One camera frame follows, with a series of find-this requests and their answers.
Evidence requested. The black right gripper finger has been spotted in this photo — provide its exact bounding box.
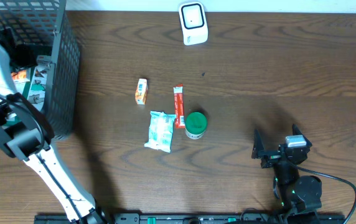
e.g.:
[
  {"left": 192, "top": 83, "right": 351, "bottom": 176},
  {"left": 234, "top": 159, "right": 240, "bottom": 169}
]
[
  {"left": 251, "top": 129, "right": 265, "bottom": 159},
  {"left": 292, "top": 124, "right": 302, "bottom": 136}
]

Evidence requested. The green lid white jar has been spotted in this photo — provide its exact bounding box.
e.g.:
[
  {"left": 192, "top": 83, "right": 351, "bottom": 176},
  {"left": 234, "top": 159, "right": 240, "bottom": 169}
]
[{"left": 185, "top": 112, "right": 208, "bottom": 139}]

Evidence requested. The green 3M package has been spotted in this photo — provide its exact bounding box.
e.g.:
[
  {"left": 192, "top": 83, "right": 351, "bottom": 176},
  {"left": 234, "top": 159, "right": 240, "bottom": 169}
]
[{"left": 11, "top": 55, "right": 51, "bottom": 111}]

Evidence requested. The red stick packet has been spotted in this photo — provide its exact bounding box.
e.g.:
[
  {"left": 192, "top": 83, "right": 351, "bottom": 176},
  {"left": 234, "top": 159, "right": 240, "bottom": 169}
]
[{"left": 173, "top": 84, "right": 185, "bottom": 129}]

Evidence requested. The mint green wipes packet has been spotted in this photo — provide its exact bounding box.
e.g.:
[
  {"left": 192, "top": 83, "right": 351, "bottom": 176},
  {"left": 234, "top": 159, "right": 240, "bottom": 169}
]
[{"left": 144, "top": 111, "right": 176, "bottom": 153}]

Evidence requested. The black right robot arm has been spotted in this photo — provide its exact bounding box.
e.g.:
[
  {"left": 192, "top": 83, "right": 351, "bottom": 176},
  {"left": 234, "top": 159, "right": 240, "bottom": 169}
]
[{"left": 251, "top": 124, "right": 322, "bottom": 223}]

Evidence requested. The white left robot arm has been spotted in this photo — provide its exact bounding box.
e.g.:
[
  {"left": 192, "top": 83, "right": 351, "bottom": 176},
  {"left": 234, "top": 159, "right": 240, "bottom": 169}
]
[{"left": 0, "top": 26, "right": 114, "bottom": 223}]

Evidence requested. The white barcode scanner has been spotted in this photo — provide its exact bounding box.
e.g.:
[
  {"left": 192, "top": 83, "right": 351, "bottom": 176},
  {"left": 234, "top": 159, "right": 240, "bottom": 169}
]
[{"left": 179, "top": 2, "right": 208, "bottom": 46}]

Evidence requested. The grey plastic mesh basket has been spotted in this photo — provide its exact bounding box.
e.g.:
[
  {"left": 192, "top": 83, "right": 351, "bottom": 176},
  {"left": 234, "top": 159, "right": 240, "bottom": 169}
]
[{"left": 0, "top": 0, "right": 80, "bottom": 139}]

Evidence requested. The small orange carton box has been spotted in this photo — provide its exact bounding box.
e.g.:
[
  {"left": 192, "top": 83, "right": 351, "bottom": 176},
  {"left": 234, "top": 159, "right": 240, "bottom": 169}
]
[{"left": 135, "top": 78, "right": 148, "bottom": 105}]

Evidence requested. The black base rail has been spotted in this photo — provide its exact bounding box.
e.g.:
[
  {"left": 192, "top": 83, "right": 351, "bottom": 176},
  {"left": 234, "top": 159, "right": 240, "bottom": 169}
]
[{"left": 34, "top": 212, "right": 347, "bottom": 224}]

